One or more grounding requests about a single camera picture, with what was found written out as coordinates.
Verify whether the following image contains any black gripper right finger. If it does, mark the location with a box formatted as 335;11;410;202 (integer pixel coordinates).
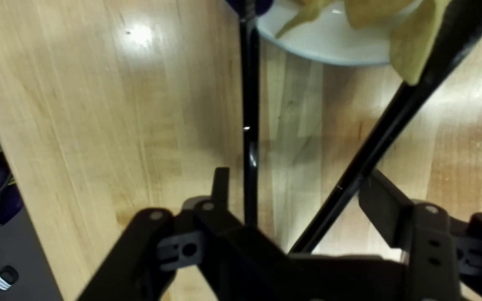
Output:
356;168;482;301

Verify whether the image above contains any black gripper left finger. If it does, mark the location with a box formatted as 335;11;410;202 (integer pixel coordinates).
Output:
75;165;234;301

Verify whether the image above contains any bowl of yellow food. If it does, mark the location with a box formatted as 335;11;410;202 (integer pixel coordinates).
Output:
254;0;422;68

